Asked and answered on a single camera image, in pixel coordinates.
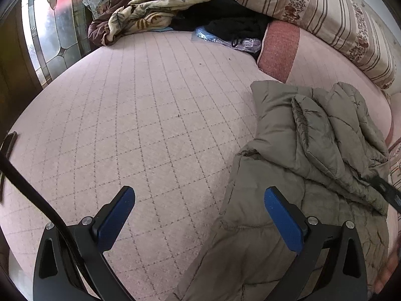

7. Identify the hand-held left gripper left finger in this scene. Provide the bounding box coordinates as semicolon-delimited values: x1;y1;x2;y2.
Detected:
33;186;136;301

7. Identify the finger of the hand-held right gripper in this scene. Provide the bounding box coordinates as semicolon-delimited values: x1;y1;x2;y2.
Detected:
368;175;401;215

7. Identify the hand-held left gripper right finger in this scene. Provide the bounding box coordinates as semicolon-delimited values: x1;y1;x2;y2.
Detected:
264;186;368;301

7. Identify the olive padded jacket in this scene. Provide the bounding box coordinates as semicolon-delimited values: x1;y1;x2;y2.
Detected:
172;80;392;301

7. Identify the person's right hand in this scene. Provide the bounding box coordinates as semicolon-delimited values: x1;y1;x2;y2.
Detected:
373;245;401;293

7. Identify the pink quilted bed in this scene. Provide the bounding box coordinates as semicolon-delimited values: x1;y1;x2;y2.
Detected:
0;30;401;301

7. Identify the smartphone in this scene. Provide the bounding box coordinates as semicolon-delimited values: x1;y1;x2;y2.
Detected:
0;132;18;201

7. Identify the red and pink cushion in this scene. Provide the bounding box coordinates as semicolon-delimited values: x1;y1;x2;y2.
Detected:
257;20;393;146

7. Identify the maroon cloth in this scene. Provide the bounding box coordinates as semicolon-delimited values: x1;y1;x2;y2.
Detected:
88;0;220;43

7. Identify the clear plastic bag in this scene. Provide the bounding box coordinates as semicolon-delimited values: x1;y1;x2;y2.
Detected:
192;27;262;53

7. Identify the striped floral pillow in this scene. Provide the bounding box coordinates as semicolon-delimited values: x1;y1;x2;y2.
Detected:
232;0;397;90

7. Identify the stained glass door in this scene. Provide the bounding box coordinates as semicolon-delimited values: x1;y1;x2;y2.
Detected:
20;0;94;85

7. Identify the leaf print blanket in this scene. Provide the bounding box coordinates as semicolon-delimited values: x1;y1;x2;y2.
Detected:
105;0;221;44

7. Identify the black clothing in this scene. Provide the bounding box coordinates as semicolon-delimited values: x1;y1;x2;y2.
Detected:
171;0;273;43

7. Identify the black cable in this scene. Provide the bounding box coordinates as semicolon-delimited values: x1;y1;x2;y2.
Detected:
0;154;94;301

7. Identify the wooden door frame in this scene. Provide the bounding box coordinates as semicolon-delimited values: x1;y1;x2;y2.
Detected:
0;6;43;132

